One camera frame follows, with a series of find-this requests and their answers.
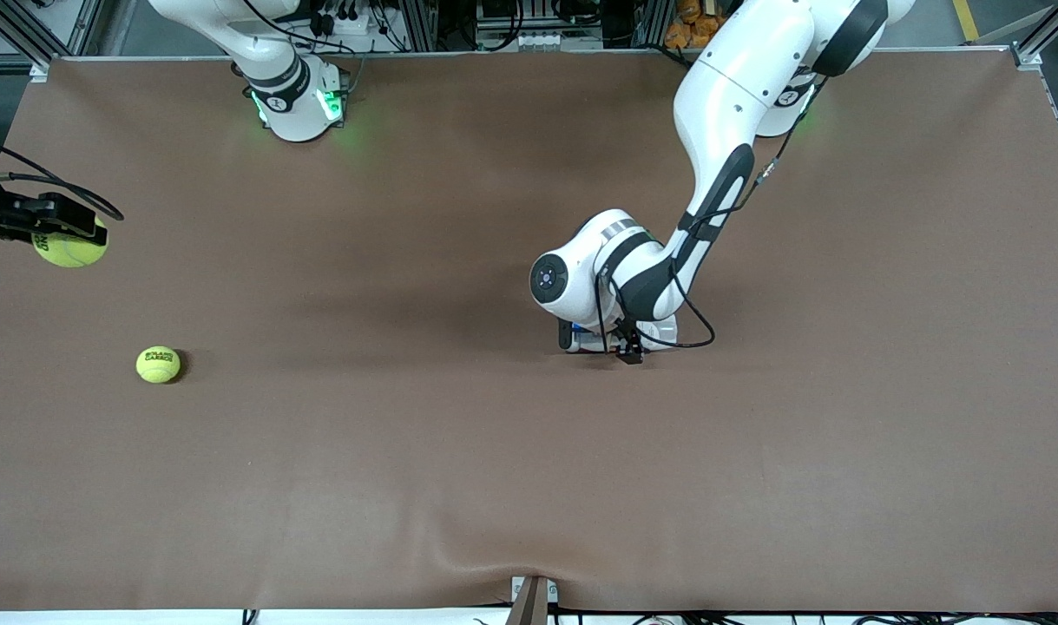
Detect clear Wilson tennis ball can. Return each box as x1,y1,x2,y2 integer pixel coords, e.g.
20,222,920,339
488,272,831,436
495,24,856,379
572,314,680,355

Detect yellow-green tennis ball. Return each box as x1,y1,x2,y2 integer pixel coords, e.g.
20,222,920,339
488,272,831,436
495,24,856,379
135,345,182,385
31,217,110,269

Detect long white power strip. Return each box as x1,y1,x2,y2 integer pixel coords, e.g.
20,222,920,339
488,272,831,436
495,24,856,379
513,32,605,50

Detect orange bagged items pile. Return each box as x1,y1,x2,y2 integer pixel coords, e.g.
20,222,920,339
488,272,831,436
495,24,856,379
665,0,742,49

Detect white power strip black plugs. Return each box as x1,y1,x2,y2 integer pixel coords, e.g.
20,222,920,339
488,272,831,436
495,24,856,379
307,4,375,36

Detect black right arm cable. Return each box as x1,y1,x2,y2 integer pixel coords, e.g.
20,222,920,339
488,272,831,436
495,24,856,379
0,135,125,220

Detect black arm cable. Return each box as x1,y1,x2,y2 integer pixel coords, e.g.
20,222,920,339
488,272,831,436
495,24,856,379
594,76,831,350
0,135,125,220

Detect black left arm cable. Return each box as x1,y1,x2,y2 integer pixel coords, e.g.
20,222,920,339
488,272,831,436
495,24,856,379
594,76,831,350

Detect aluminium frame strut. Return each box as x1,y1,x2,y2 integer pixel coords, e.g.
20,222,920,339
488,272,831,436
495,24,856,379
1010,0,1058,70
0,0,61,83

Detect brown pole grey bracket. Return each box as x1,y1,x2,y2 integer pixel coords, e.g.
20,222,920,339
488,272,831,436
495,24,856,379
509,575,560,625

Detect aluminium frame post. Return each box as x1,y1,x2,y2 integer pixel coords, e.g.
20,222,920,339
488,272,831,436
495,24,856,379
634,0,673,49
401,0,441,51

